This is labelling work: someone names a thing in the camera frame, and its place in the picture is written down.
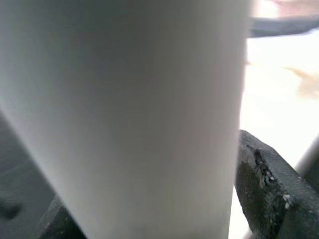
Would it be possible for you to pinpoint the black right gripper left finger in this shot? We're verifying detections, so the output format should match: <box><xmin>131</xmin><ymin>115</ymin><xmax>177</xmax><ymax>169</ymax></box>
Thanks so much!
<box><xmin>34</xmin><ymin>196</ymin><xmax>87</xmax><ymax>239</ymax></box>

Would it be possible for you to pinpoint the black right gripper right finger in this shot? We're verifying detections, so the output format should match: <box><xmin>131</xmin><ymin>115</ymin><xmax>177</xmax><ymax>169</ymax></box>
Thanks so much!
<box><xmin>235</xmin><ymin>129</ymin><xmax>319</xmax><ymax>239</ymax></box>

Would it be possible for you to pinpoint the white plastic table leg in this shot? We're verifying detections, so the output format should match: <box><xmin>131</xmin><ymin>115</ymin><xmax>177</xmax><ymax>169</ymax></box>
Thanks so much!
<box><xmin>0</xmin><ymin>0</ymin><xmax>255</xmax><ymax>239</ymax></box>

